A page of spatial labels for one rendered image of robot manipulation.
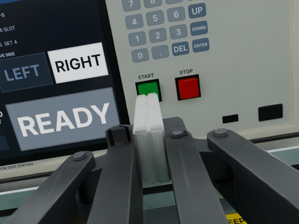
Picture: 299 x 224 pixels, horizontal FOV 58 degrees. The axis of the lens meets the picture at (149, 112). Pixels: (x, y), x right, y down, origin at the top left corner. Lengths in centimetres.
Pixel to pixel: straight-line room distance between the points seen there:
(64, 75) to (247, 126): 19
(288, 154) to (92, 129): 19
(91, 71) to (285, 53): 18
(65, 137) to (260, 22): 21
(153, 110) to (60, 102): 14
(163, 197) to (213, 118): 9
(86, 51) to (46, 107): 7
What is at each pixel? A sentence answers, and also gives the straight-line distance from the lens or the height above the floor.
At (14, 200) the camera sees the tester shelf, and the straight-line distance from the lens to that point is 30.
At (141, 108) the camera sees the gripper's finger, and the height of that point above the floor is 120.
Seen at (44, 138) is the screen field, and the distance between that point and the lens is 29.
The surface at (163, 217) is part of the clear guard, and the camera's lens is 28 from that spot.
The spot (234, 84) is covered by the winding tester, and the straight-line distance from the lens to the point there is 27.
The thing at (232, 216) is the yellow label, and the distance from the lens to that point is 28.
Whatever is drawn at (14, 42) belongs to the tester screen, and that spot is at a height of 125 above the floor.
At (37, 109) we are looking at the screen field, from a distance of 28.
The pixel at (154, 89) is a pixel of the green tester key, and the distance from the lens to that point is 25.
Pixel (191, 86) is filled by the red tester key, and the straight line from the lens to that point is 26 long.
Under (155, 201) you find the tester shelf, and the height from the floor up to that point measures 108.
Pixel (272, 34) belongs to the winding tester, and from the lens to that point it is 28.
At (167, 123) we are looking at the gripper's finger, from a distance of 15.
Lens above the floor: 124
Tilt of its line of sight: 18 degrees down
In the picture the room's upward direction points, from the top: 10 degrees counter-clockwise
